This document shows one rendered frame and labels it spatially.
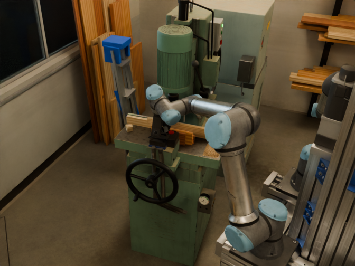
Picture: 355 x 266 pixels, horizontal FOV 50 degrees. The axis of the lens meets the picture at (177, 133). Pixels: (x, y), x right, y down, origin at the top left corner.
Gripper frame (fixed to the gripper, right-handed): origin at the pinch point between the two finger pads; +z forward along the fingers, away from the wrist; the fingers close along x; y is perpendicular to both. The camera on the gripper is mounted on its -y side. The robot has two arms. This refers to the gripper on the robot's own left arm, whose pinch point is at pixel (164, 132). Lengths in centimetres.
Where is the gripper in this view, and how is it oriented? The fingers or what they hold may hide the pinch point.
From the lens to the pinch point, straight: 195.8
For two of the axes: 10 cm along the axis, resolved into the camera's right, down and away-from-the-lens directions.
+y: 2.7, -8.6, 4.3
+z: 1.2, 4.7, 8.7
